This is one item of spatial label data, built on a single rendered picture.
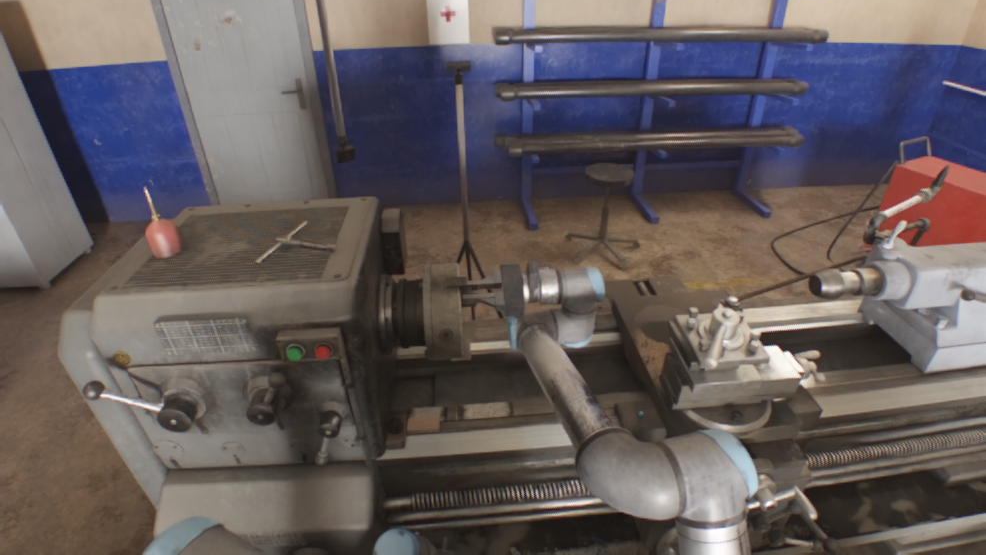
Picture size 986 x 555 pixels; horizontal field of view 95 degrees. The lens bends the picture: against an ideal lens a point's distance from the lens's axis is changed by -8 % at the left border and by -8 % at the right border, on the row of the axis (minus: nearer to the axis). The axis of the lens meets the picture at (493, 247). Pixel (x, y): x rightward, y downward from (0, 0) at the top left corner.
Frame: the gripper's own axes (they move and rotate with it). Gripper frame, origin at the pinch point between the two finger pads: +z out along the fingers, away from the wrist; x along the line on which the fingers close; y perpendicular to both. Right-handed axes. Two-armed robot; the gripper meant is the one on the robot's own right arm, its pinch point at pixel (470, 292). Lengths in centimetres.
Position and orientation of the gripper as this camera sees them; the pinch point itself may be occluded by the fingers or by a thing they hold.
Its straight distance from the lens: 125.1
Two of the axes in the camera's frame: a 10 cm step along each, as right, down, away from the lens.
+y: -0.1, 6.3, 7.7
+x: -0.8, -7.7, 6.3
